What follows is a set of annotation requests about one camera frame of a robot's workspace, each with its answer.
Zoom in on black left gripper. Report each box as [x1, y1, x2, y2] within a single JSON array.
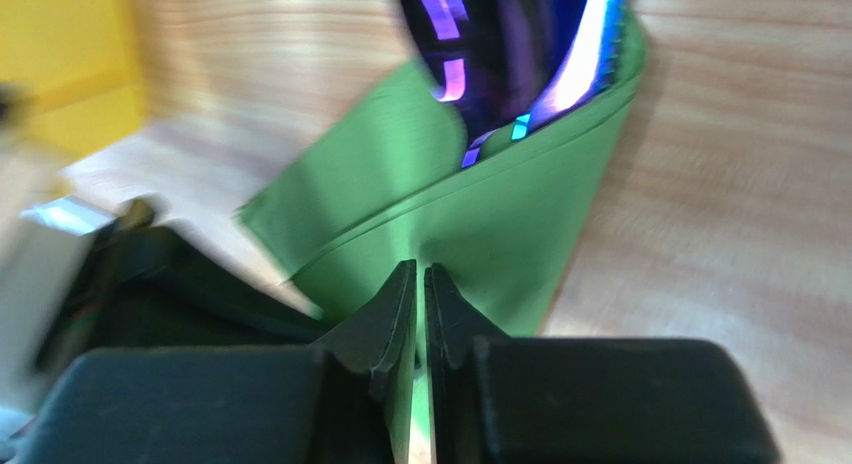
[[33, 199, 327, 372]]

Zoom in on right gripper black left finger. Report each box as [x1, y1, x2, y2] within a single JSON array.
[[312, 260, 418, 463]]

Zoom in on yellow plastic cutlery bin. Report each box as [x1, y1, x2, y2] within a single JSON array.
[[1, 0, 148, 158]]

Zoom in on green paper napkin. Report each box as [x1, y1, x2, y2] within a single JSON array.
[[236, 10, 648, 338]]

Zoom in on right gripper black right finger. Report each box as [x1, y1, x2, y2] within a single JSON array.
[[425, 264, 509, 463]]

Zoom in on dark purple spoon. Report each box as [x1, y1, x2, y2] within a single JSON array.
[[399, 0, 627, 169]]

